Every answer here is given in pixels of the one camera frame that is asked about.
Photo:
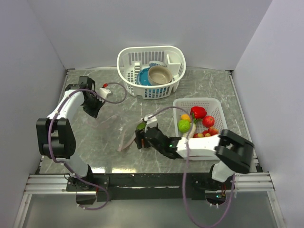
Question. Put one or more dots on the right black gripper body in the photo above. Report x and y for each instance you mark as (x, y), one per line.
(147, 144)

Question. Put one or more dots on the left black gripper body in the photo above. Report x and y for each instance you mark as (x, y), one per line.
(91, 105)

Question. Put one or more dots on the orange green fake mango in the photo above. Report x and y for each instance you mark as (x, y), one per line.
(141, 126)

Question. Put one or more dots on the clear zip top bag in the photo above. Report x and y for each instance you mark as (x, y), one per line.
(116, 128)

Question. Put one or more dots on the green fake fruit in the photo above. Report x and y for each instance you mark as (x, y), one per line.
(184, 126)

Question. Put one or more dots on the white fake radish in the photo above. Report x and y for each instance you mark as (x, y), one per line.
(190, 133)

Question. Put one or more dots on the orange fake fruit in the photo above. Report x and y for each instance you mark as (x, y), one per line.
(185, 117)

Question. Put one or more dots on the red fake bell pepper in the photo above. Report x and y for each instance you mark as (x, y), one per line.
(198, 112)

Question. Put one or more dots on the red fake tomato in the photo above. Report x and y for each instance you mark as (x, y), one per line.
(208, 121)

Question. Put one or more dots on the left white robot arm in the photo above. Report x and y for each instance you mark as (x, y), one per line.
(55, 136)

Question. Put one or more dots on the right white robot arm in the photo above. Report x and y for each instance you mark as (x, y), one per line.
(234, 153)

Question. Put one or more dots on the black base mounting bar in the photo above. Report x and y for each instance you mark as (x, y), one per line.
(148, 186)

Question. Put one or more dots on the blue dotted plate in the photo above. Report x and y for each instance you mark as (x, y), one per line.
(142, 77)

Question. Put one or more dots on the beige ceramic bowl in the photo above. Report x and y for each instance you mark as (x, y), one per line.
(159, 75)

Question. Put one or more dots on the white oval dish basket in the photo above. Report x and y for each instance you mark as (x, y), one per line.
(132, 60)

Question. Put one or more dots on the white rectangular perforated tray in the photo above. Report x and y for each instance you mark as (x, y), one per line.
(212, 107)

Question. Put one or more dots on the white blue floral cup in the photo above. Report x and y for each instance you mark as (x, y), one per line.
(157, 63)

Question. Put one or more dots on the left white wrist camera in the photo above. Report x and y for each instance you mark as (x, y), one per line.
(104, 92)

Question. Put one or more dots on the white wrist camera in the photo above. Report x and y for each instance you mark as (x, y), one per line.
(150, 121)
(104, 92)

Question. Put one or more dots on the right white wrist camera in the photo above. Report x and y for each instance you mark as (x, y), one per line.
(150, 121)

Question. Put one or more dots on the aluminium frame rail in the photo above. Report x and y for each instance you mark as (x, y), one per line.
(57, 183)

